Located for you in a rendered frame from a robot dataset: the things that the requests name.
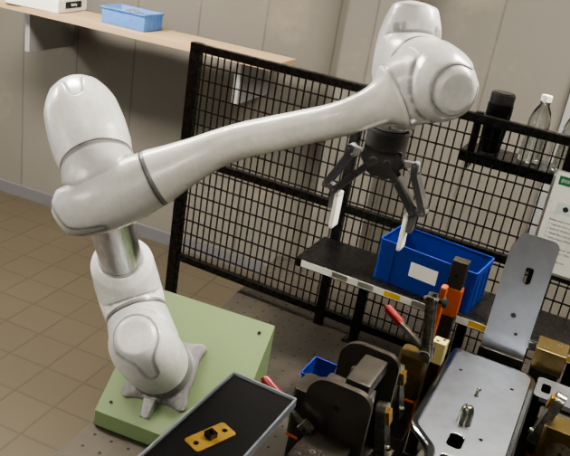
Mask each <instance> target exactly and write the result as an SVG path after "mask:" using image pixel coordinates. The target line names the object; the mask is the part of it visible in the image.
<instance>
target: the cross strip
mask: <svg viewBox="0 0 570 456"><path fill-rule="evenodd" d="M542 384H545V385H550V386H551V391H550V394H546V393H543V392H541V388H542ZM558 391H559V392H561V393H563V394H565V395H567V396H568V397H567V400H566V402H565V404H564V406H563V407H562V409H561V410H563V411H566V412H568V413H570V387H568V386H565V385H561V384H559V383H557V382H554V381H551V380H549V379H546V378H544V377H539V378H538V380H537V385H536V388H535V391H534V394H535V395H536V396H538V397H539V398H538V401H539V402H542V403H544V404H546V402H547V401H548V399H549V398H550V396H551V395H552V394H556V393H557V392H558Z"/></svg>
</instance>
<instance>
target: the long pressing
mask: <svg viewBox="0 0 570 456"><path fill-rule="evenodd" d="M459 369H461V370H462V371H460V370H459ZM478 387H480V388H481V389H480V390H481V391H480V392H479V395H478V397H475V396H474V395H475V393H476V390H477V389H478ZM535 388H536V381H535V380H534V379H533V377H531V376H530V375H528V374H526V373H524V372H522V371H519V370H517V369H514V368H512V367H509V366H505V365H502V364H500V363H498V362H495V361H492V360H490V359H487V358H485V357H483V356H478V355H476V354H473V353H471V352H469V351H466V350H463V349H461V348H454V349H453V350H452V351H451V352H450V354H449V355H448V357H447V359H446V360H445V362H444V364H443V365H442V368H441V370H440V371H439V373H438V375H437V376H436V377H435V379H434V380H433V382H432V385H431V386H430V388H429V390H428V391H427V393H426V395H425V396H424V398H423V400H422V401H421V403H420V405H419V406H418V408H417V410H416V412H415V413H414V415H413V417H412V420H411V422H410V428H411V430H412V432H413V434H414V435H415V437H416V438H417V439H418V441H419V442H420V444H421V445H422V446H423V447H424V449H425V455H424V456H442V455H444V456H513V455H514V452H515V449H516V447H517V444H518V439H519V436H520V433H521V430H522V427H523V424H524V421H525V419H526V416H527V411H528V407H529V405H530V402H531V399H532V396H533V393H534V391H535ZM510 389H513V390H514V391H511V390H510ZM464 404H471V405H472V406H473V407H474V416H473V420H472V423H471V426H470V427H464V426H461V425H459V424H458V423H457V419H458V416H459V412H460V409H461V408H462V406H463V405H464ZM451 434H455V435H458V436H460V437H461V438H462V439H463V440H464V441H463V443H462V446H461V448H460V449H455V448H453V447H451V446H449V445H448V444H447V441H448V440H449V438H450V436H451ZM479 439H482V442H481V441H480V440H479Z"/></svg>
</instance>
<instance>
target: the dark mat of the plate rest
mask: <svg viewBox="0 0 570 456"><path fill-rule="evenodd" d="M291 402H292V401H291V400H290V399H288V398H286V397H283V396H281V395H279V394H275V393H273V392H272V391H269V390H267V389H265V388H262V387H260V386H258V385H255V384H253V383H251V382H249V381H246V380H244V379H242V378H240V377H238V376H236V375H233V376H232V377H231V378H230V379H229V380H228V381H227V382H225V383H224V384H223V385H222V386H221V387H220V388H219V389H218V390H216V391H215V392H214V393H213V394H212V395H211V396H210V397H209V398H207V399H206V400H205V401H204V402H203V403H202V404H201V405H200V406H198V407H197V408H196V409H195V410H194V411H193V412H192V413H190V414H189V415H188V416H187V417H186V418H185V419H184V420H183V421H182V422H181V423H180V424H178V425H177V427H176V428H175V429H174V430H172V431H171V432H170V433H169V434H168V435H167V436H166V437H165V438H163V439H162V440H161V441H160V442H159V443H158V444H157V445H155V446H154V447H153V448H152V449H151V450H150V451H149V452H148V453H146V454H145V455H144V456H243V455H244V454H245V453H246V452H247V451H248V450H249V449H250V448H251V447H252V446H253V444H254V443H255V442H256V441H257V440H258V439H259V438H260V437H261V436H262V435H263V434H264V432H265V431H266V430H267V429H268V428H269V427H270V426H271V425H272V423H273V422H274V421H275V420H276V419H277V418H278V417H279V416H280V414H281V413H282V412H283V411H284V410H285V409H286V408H287V407H288V406H289V404H290V403H291ZM218 423H226V424H227V425H228V426H229V427H230V428H231V429H232V430H233V431H235V436H234V437H232V438H231V439H228V440H226V441H224V442H221V443H218V444H216V445H215V446H213V447H211V448H208V449H206V450H204V451H201V452H195V451H194V450H193V449H192V448H191V447H190V446H189V445H187V444H186V443H185V438H186V437H189V436H191V435H193V434H196V433H198V432H200V431H203V430H205V429H207V428H210V427H212V426H214V425H216V424H218Z"/></svg>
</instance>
